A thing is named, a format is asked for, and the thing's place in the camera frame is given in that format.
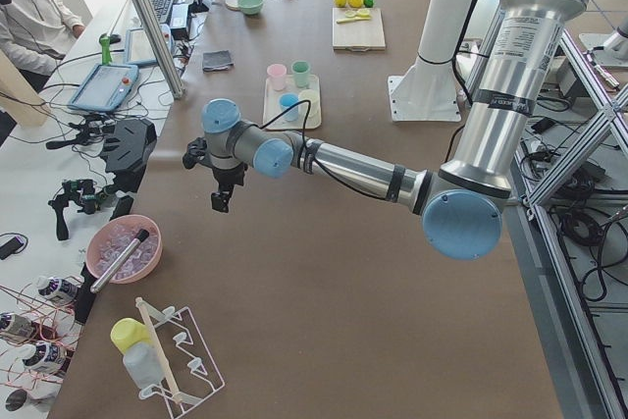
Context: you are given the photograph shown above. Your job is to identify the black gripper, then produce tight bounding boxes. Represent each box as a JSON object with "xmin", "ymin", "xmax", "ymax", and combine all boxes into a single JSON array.
[{"xmin": 211, "ymin": 166, "xmax": 245, "ymax": 213}]

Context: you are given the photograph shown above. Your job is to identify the pink plastic cup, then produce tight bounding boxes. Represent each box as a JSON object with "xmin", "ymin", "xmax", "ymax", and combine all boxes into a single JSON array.
[{"xmin": 266, "ymin": 63, "xmax": 288, "ymax": 91}]

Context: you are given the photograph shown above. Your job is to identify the green plastic cup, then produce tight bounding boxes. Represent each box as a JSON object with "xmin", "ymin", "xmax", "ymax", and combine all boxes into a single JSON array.
[{"xmin": 291, "ymin": 60, "xmax": 310, "ymax": 88}]

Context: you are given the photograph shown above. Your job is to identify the cream white plastic cup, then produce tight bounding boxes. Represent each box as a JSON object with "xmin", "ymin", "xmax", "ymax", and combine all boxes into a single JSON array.
[{"xmin": 298, "ymin": 89, "xmax": 321, "ymax": 119}]

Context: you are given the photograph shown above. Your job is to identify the blue plastic cup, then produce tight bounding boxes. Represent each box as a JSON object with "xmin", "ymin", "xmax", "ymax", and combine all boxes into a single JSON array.
[{"xmin": 278, "ymin": 93, "xmax": 299, "ymax": 122}]

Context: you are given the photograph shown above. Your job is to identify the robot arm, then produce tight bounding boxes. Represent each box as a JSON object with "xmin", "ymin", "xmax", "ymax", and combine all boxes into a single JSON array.
[{"xmin": 201, "ymin": 0, "xmax": 589, "ymax": 260}]

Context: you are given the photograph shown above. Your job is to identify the cream rabbit print tray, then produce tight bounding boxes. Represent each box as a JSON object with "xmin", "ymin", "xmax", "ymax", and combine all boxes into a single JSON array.
[{"xmin": 262, "ymin": 75, "xmax": 323, "ymax": 131}]

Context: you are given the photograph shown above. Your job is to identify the green plastic bowl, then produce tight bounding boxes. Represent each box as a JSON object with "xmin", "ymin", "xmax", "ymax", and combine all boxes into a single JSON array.
[{"xmin": 237, "ymin": 0, "xmax": 264, "ymax": 16}]

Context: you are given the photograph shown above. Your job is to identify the yellow plastic knife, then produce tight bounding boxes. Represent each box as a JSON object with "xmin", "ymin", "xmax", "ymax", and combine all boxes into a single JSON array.
[{"xmin": 336, "ymin": 16, "xmax": 372, "ymax": 25}]

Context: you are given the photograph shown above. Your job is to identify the grey folded cloth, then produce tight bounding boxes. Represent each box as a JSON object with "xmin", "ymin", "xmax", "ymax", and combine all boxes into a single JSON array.
[{"xmin": 202, "ymin": 50, "xmax": 234, "ymax": 72}]

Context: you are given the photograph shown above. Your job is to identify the bamboo cutting board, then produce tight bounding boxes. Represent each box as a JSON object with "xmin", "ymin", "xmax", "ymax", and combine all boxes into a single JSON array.
[{"xmin": 332, "ymin": 8, "xmax": 386, "ymax": 51}]

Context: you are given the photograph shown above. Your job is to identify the black plastic casing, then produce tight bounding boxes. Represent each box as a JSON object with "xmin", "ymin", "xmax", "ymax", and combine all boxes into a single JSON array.
[{"xmin": 99, "ymin": 119, "xmax": 157, "ymax": 192}]

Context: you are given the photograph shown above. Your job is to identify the pink ribbed bowl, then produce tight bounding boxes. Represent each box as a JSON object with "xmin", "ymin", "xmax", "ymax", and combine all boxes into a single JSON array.
[{"xmin": 86, "ymin": 214, "xmax": 163, "ymax": 285}]

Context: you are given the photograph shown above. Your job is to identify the wooden rod on rack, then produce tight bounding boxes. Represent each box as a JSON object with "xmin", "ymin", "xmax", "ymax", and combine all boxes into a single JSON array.
[{"xmin": 135, "ymin": 297, "xmax": 183, "ymax": 404}]

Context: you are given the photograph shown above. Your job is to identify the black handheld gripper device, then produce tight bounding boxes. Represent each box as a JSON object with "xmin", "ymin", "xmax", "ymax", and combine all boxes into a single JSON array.
[{"xmin": 48, "ymin": 179, "xmax": 118, "ymax": 240}]

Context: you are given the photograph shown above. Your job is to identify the blue teach pendant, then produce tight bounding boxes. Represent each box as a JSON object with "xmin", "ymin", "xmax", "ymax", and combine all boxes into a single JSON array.
[
  {"xmin": 124, "ymin": 24, "xmax": 175, "ymax": 67},
  {"xmin": 68, "ymin": 64, "xmax": 139, "ymax": 112}
]

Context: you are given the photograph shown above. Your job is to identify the yellow cup on rack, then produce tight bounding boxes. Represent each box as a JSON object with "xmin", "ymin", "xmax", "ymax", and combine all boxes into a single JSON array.
[{"xmin": 110, "ymin": 318, "xmax": 152, "ymax": 354}]

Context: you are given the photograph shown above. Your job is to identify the grey cup on rack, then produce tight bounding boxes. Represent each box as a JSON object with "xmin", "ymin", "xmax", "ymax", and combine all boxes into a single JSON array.
[{"xmin": 123, "ymin": 341, "xmax": 165, "ymax": 390}]

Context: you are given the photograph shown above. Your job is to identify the purple label bottle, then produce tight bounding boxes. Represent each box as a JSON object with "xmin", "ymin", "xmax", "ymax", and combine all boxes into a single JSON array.
[
  {"xmin": 36, "ymin": 276, "xmax": 79, "ymax": 306},
  {"xmin": 1, "ymin": 312, "xmax": 37, "ymax": 343},
  {"xmin": 20, "ymin": 341, "xmax": 68, "ymax": 375}
]

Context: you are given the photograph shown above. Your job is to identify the black phone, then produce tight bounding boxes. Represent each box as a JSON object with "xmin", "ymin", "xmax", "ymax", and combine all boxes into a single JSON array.
[{"xmin": 0, "ymin": 236, "xmax": 25, "ymax": 260}]

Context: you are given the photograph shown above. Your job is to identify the seated person in white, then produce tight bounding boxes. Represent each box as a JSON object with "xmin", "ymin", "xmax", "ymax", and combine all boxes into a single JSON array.
[{"xmin": 1, "ymin": 0, "xmax": 85, "ymax": 91}]

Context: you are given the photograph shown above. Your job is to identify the aluminium frame post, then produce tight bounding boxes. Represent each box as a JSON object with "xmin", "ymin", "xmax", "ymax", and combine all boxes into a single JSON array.
[{"xmin": 131, "ymin": 0, "xmax": 184, "ymax": 100}]

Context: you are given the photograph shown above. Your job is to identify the green handled tool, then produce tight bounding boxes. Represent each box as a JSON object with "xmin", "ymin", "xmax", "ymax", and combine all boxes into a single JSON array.
[{"xmin": 99, "ymin": 33, "xmax": 112, "ymax": 66}]

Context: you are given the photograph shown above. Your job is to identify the white wire cup rack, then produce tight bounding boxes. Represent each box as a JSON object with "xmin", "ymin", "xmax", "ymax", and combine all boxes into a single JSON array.
[{"xmin": 138, "ymin": 303, "xmax": 226, "ymax": 418}]

